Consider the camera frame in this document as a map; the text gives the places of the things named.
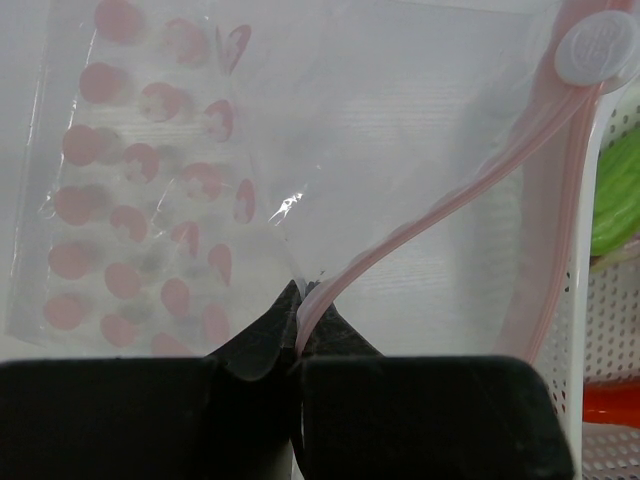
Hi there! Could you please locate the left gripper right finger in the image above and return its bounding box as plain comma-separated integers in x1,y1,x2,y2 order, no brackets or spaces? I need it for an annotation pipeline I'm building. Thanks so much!
292,307,575,479

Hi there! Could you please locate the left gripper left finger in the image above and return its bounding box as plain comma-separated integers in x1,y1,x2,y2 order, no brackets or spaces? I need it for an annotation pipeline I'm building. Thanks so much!
1,284,300,479

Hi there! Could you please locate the red toy bell pepper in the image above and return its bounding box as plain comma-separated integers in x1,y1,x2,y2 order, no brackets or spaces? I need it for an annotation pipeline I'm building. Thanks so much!
583,387,639,429

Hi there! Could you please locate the clear pink-dotted zip bag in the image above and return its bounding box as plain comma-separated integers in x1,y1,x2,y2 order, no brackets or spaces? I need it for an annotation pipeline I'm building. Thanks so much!
1,1,639,361

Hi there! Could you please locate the green toy bitter gourd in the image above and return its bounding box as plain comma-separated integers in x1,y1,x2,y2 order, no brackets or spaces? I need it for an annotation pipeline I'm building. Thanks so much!
591,130,639,256

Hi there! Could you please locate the white perforated plastic basket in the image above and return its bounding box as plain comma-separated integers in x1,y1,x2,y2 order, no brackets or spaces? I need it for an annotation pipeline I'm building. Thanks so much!
534,81,639,479

